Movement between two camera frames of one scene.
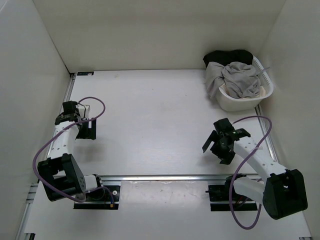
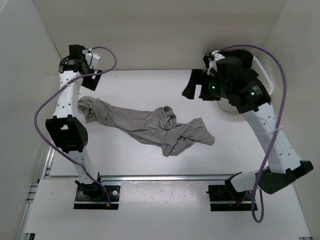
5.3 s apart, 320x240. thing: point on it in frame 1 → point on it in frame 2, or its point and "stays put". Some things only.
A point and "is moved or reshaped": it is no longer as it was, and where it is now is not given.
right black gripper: x=226 y=157 → x=198 y=77
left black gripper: x=89 y=133 → x=91 y=83
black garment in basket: x=224 y=58 stays put
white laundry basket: x=227 y=102 stays put
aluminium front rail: x=172 y=178 stays put
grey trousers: x=239 y=79 is moved or reshaped
